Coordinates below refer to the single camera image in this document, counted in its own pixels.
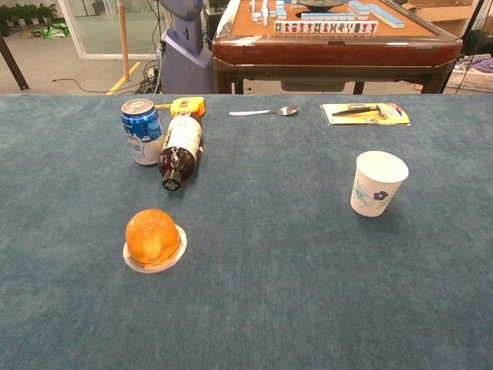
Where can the white floral paper cup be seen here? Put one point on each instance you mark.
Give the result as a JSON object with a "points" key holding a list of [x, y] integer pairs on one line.
{"points": [[375, 192]]}

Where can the orange fruit jelly cup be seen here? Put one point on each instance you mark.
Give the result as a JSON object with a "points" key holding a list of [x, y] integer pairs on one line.
{"points": [[152, 235]]}

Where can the brown tea bottle white label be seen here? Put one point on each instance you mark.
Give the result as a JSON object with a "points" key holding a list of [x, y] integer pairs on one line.
{"points": [[181, 146]]}

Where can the metal spoon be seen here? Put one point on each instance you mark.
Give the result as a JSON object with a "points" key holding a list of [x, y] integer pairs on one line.
{"points": [[287, 111]]}

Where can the blue table cloth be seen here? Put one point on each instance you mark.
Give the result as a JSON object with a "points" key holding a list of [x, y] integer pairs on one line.
{"points": [[269, 270]]}

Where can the yellow tape measure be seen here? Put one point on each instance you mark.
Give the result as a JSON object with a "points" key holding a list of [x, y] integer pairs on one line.
{"points": [[186, 105]]}

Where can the blue white drink can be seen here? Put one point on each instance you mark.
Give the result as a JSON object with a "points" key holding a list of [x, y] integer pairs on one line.
{"points": [[140, 131]]}

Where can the white power strip with plugs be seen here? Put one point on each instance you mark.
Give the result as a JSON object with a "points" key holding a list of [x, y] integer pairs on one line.
{"points": [[151, 72]]}

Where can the razor in yellow blister pack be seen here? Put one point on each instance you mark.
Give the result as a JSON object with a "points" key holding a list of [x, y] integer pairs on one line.
{"points": [[385, 119]]}

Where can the brown mahjong table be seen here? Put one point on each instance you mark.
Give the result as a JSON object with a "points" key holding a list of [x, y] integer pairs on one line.
{"points": [[327, 50]]}

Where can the face-up mahjong tile row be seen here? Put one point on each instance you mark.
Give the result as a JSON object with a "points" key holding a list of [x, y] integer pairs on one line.
{"points": [[325, 27]]}

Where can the wooden pole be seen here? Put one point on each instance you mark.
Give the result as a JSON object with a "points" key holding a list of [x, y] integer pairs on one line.
{"points": [[123, 38]]}

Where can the white plastic basket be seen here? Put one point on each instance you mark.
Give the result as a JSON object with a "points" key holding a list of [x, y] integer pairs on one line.
{"points": [[468, 81]]}

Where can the green bag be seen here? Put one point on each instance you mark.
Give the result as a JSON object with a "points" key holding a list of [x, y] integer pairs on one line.
{"points": [[52, 31]]}

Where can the cardboard box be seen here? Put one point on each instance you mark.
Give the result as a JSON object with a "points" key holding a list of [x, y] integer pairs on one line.
{"points": [[443, 15]]}

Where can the black slanted table leg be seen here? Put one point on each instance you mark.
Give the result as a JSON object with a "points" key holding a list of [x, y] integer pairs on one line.
{"points": [[13, 65]]}

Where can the black tripod stand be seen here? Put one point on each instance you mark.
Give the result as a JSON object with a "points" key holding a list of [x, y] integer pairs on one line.
{"points": [[470, 46]]}

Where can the purple cloth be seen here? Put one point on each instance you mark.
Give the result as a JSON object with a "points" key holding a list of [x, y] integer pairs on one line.
{"points": [[483, 63]]}

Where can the potted green plants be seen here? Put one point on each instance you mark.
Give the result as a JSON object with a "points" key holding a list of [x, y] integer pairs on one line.
{"points": [[27, 13]]}

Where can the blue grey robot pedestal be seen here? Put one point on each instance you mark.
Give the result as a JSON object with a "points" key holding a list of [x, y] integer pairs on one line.
{"points": [[185, 65]]}

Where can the short blue mahjong tile wall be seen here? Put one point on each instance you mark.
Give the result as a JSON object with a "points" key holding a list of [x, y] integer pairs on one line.
{"points": [[327, 16]]}

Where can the long blue mahjong tile wall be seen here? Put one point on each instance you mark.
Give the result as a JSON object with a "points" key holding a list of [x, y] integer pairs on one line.
{"points": [[387, 16]]}

